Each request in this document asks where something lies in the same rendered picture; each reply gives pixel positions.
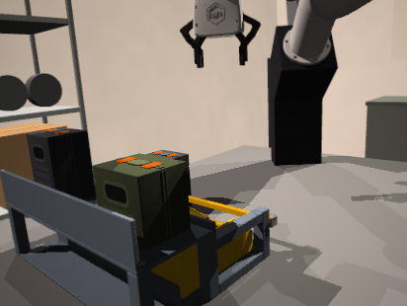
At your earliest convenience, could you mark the yellow bin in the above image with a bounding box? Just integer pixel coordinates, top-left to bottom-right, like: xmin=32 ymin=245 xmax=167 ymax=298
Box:
xmin=151 ymin=206 xmax=253 ymax=298

